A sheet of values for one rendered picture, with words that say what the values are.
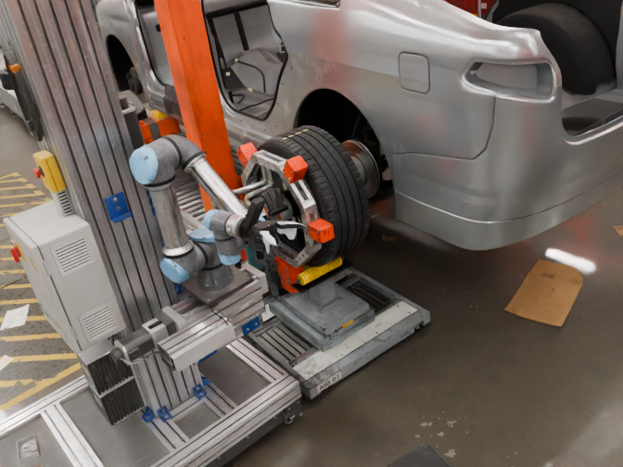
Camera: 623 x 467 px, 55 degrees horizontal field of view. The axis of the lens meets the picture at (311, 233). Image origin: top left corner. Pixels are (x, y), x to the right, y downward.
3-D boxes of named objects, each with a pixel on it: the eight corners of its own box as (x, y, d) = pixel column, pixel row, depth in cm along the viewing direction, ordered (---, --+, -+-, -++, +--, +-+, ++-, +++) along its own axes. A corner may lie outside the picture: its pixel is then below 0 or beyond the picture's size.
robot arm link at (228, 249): (252, 253, 212) (247, 226, 206) (232, 269, 204) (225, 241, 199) (235, 248, 216) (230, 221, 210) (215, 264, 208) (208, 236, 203)
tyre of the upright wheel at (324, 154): (306, 237, 336) (383, 260, 282) (271, 254, 325) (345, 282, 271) (275, 123, 313) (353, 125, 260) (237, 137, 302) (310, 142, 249)
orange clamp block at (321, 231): (323, 231, 268) (335, 237, 262) (309, 237, 265) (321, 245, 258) (321, 217, 265) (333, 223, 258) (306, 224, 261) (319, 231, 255)
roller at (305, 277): (347, 264, 303) (346, 255, 300) (300, 289, 289) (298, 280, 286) (339, 260, 307) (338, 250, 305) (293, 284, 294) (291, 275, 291)
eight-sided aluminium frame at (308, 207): (326, 275, 279) (311, 170, 253) (315, 282, 276) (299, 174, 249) (263, 236, 319) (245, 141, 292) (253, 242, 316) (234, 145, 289)
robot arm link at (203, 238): (232, 255, 240) (224, 226, 233) (209, 272, 231) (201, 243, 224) (209, 249, 247) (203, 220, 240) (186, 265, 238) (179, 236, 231)
